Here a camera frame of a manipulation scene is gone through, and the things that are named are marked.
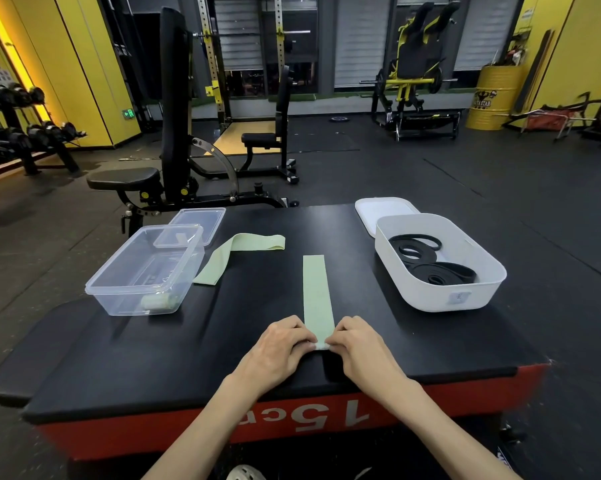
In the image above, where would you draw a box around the person's left hand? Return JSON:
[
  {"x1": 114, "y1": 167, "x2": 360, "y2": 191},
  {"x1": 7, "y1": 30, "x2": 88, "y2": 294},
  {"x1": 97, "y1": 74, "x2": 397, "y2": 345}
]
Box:
[{"x1": 232, "y1": 315, "x2": 319, "y2": 396}]

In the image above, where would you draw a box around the person's right hand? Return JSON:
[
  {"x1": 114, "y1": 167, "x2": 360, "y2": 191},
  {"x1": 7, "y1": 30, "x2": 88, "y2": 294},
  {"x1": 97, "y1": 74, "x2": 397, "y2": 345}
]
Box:
[{"x1": 325, "y1": 316, "x2": 410, "y2": 403}]

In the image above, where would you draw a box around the green resistance band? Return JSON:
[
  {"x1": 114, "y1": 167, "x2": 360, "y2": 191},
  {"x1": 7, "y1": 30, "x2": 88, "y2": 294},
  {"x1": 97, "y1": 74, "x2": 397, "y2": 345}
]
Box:
[
  {"x1": 141, "y1": 293, "x2": 177, "y2": 312},
  {"x1": 193, "y1": 234, "x2": 286, "y2": 287},
  {"x1": 303, "y1": 255, "x2": 337, "y2": 351}
]

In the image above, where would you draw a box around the person's right forearm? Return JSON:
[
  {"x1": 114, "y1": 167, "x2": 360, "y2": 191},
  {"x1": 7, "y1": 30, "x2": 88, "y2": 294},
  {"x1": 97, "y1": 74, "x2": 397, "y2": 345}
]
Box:
[{"x1": 381, "y1": 376, "x2": 524, "y2": 480}]

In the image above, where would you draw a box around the person's left forearm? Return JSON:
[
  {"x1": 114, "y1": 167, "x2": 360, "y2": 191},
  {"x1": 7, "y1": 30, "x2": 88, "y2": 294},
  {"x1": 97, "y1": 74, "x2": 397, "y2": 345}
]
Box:
[{"x1": 143, "y1": 373, "x2": 267, "y2": 480}]

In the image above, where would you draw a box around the red and black plyo box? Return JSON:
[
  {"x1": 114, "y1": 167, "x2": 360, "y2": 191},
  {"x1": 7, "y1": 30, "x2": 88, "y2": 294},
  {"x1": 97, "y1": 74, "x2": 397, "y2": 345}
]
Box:
[{"x1": 0, "y1": 203, "x2": 551, "y2": 463}]

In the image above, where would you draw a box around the folded green resistance band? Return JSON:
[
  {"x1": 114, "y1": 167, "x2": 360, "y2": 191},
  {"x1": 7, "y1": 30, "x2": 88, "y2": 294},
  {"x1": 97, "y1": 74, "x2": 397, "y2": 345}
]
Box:
[{"x1": 193, "y1": 234, "x2": 286, "y2": 287}]

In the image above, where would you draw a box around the wide black resistance band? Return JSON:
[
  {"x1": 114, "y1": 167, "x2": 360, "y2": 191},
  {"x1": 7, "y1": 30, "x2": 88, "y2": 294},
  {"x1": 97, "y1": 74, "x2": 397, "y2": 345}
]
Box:
[{"x1": 410, "y1": 262, "x2": 478, "y2": 286}]

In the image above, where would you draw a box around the thin black resistance band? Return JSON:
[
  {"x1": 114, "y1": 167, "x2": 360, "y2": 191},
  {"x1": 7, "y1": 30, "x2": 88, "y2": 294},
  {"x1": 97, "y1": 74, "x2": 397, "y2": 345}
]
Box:
[{"x1": 389, "y1": 234, "x2": 443, "y2": 262}]

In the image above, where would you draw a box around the white plastic bin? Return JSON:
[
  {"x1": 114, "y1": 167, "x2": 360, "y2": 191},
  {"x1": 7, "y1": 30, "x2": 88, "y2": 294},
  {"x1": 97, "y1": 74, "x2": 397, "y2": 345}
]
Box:
[{"x1": 375, "y1": 213, "x2": 508, "y2": 313}]

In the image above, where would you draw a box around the white plastic lid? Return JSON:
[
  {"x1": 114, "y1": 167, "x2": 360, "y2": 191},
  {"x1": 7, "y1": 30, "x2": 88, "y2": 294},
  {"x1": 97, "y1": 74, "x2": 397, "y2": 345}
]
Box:
[{"x1": 355, "y1": 197, "x2": 421, "y2": 239}]

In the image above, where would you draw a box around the rolled green resistance band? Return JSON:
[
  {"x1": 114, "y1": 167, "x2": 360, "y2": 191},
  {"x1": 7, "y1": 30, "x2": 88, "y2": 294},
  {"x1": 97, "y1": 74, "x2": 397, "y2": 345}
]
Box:
[{"x1": 141, "y1": 293, "x2": 177, "y2": 312}]

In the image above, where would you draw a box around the person's white shoe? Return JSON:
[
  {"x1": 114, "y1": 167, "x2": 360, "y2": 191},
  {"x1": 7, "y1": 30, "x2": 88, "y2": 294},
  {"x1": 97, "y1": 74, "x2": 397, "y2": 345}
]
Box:
[{"x1": 225, "y1": 464, "x2": 267, "y2": 480}]

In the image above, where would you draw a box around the clear plastic lid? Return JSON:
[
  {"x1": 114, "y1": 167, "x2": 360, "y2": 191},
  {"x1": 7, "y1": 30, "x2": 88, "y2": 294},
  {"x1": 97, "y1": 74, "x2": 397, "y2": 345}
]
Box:
[{"x1": 153, "y1": 208, "x2": 226, "y2": 249}]

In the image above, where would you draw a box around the clear plastic container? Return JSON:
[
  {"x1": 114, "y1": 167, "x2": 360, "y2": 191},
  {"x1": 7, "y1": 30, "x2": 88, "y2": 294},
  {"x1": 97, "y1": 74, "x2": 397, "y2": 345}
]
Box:
[{"x1": 85, "y1": 224, "x2": 204, "y2": 317}]

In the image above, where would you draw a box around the black upright utility bench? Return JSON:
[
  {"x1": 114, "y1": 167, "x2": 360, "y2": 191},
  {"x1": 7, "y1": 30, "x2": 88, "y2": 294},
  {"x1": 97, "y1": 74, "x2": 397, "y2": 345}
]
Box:
[{"x1": 188, "y1": 65, "x2": 300, "y2": 185}]

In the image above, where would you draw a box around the black adjustable weight bench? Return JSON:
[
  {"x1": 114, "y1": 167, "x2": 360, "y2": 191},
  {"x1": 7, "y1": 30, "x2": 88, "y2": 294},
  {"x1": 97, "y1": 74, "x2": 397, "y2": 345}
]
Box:
[{"x1": 86, "y1": 7, "x2": 287, "y2": 235}]

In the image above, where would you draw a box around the yellow and black gym machine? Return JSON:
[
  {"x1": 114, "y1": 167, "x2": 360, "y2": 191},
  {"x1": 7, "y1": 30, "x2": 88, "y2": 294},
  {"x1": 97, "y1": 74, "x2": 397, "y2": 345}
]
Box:
[{"x1": 359, "y1": 1, "x2": 464, "y2": 142}]

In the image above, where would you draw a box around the power rack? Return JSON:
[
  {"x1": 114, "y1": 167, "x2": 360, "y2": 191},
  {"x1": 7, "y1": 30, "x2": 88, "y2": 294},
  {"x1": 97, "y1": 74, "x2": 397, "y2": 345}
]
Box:
[{"x1": 193, "y1": 0, "x2": 312, "y2": 130}]

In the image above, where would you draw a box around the yellow metal drum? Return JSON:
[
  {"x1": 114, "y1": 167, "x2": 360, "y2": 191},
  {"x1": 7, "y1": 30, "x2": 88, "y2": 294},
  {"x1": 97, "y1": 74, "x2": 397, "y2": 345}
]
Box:
[{"x1": 466, "y1": 65, "x2": 525, "y2": 131}]

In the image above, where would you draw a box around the dumbbell rack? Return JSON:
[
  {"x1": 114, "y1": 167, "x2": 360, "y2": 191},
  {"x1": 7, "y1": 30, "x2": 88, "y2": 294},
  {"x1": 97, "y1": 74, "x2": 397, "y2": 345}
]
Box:
[{"x1": 0, "y1": 82, "x2": 87, "y2": 176}]

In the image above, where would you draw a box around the red sled frame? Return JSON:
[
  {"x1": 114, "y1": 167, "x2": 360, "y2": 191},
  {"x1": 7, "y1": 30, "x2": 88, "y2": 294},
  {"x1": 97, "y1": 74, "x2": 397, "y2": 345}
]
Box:
[{"x1": 502, "y1": 92, "x2": 601, "y2": 141}]

